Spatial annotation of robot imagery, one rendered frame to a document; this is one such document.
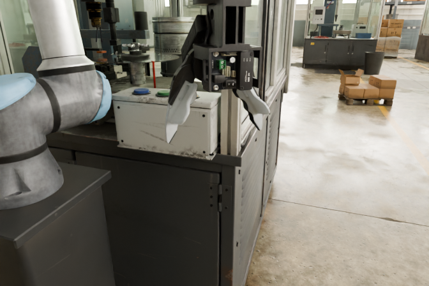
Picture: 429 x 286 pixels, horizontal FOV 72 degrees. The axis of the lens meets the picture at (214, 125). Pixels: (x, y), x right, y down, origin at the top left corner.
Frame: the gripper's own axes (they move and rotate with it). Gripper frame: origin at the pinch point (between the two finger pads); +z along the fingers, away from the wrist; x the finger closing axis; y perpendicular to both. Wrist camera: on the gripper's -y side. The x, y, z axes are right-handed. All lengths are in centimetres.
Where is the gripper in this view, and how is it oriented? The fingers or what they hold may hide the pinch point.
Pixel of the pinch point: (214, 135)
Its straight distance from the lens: 45.9
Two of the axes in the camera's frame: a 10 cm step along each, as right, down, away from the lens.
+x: 9.3, -1.2, 3.4
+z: 0.0, 9.4, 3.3
